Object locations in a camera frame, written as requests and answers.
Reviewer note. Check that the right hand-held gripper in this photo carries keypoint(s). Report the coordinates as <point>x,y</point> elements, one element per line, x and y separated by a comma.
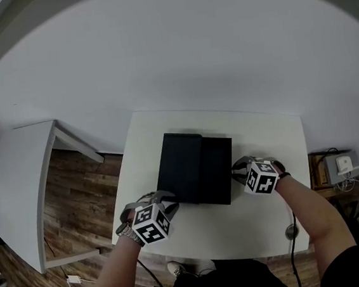
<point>261,177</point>

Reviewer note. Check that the black box drawer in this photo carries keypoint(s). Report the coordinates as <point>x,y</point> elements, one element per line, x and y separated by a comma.
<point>217,170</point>

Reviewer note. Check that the round grey table grommet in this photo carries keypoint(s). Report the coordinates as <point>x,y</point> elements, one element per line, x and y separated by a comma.
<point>291,231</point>

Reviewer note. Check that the person's left forearm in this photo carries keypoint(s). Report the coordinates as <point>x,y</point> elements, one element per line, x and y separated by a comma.
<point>117,277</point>

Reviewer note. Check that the black box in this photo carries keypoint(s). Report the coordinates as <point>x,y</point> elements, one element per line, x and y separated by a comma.
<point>179,168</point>

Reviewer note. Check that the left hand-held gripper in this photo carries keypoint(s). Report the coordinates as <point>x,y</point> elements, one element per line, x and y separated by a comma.
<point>151,223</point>

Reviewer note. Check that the silver metal wristwatch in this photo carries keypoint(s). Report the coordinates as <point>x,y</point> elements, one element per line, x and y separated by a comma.
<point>128,232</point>

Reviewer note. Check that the wooden crate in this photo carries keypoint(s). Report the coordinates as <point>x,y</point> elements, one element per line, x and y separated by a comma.
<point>317,171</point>

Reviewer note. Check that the white power adapter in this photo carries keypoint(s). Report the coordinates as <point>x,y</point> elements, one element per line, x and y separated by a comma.
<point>73,279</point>

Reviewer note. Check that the white side table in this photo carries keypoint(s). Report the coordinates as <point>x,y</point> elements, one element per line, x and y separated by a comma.
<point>18,188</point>

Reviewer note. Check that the person's right forearm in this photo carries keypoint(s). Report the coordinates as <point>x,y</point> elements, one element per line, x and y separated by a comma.
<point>315,218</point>

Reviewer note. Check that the person's black shirt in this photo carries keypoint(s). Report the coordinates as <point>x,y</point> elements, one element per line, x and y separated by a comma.
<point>232,282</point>

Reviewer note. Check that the person's white shoe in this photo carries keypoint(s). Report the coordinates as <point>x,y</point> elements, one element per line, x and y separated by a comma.
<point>180,268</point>

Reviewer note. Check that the white router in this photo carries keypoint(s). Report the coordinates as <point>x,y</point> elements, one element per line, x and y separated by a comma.
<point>343,164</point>

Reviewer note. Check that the grey metal box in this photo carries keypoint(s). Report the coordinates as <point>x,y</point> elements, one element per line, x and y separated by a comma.
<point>330,171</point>

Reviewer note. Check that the black wristband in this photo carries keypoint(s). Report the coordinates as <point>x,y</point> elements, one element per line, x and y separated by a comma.
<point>285,175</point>

